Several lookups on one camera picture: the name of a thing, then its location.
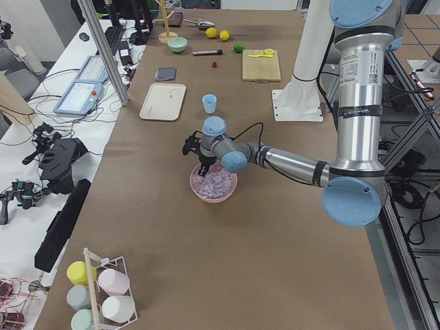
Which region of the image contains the green lime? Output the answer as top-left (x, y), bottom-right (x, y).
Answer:
top-left (233, 44), bottom-right (244, 54)

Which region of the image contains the black keyboard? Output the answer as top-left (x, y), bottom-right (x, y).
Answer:
top-left (104, 25), bottom-right (124, 47)

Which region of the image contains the wooden cutting board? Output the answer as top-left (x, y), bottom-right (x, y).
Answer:
top-left (242, 49), bottom-right (281, 83)

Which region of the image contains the teach pendant near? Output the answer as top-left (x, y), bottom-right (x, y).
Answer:
top-left (54, 80), bottom-right (102, 116)

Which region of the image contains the yellow lemon near lime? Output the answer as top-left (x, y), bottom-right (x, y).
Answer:
top-left (219, 30), bottom-right (230, 41)

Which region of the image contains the wooden cup tree stand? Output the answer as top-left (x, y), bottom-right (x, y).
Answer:
top-left (155, 0), bottom-right (178, 44)

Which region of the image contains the black long bar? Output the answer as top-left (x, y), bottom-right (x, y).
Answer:
top-left (34, 179), bottom-right (91, 273)

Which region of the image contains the pink cup in rack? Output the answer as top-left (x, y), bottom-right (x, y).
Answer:
top-left (98, 269), bottom-right (130, 296)

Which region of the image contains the aluminium frame post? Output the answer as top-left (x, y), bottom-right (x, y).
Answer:
top-left (78, 0), bottom-right (129, 106)

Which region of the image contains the pink bowl of ice cubes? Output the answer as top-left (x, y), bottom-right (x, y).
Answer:
top-left (190, 161), bottom-right (238, 204)

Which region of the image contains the white wire cup rack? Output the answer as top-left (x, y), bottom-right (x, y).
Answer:
top-left (83, 247), bottom-right (138, 329)

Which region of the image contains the cream rabbit tray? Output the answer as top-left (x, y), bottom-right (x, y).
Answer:
top-left (139, 82), bottom-right (186, 122)

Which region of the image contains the yellow lemon near scoop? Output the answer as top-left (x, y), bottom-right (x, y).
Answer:
top-left (205, 27), bottom-right (218, 39)

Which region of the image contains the grey folded cloth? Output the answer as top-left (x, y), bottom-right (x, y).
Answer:
top-left (154, 67), bottom-right (177, 81)

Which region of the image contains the steel muddler black tip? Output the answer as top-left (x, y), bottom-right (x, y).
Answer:
top-left (192, 49), bottom-right (223, 56)

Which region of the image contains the white cup in rack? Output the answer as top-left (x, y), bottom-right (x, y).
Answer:
top-left (101, 296), bottom-right (135, 323)

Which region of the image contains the yellow cup in rack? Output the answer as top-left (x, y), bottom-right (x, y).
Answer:
top-left (67, 261), bottom-right (88, 286)

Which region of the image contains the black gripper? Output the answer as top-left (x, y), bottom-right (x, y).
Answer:
top-left (182, 131), bottom-right (217, 176)

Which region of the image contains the light blue plastic cup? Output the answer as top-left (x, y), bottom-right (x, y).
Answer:
top-left (202, 93), bottom-right (217, 114)

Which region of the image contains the teach pendant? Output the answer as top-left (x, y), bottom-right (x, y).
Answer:
top-left (54, 80), bottom-right (102, 116)
top-left (76, 55), bottom-right (109, 83)

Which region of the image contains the green cup in rack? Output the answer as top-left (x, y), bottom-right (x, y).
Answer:
top-left (70, 309), bottom-right (94, 330)

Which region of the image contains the grey cup in rack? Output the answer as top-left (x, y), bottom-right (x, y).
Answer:
top-left (66, 285), bottom-right (91, 311)

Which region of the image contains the mint green bowl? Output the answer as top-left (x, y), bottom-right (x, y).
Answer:
top-left (167, 36), bottom-right (188, 54)

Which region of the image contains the yellow plastic knife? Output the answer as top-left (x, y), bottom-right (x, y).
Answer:
top-left (247, 51), bottom-right (265, 58)

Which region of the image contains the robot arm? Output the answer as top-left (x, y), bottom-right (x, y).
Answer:
top-left (182, 1), bottom-right (406, 227)

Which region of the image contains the teach pendant far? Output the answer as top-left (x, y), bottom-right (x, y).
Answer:
top-left (76, 55), bottom-right (109, 83)

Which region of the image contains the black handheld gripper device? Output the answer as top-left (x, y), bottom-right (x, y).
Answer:
top-left (22, 122), bottom-right (88, 194)

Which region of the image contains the metal ice scoop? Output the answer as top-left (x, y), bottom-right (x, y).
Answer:
top-left (184, 18), bottom-right (215, 30)

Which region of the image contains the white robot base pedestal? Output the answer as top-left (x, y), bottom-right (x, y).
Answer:
top-left (272, 0), bottom-right (334, 122)

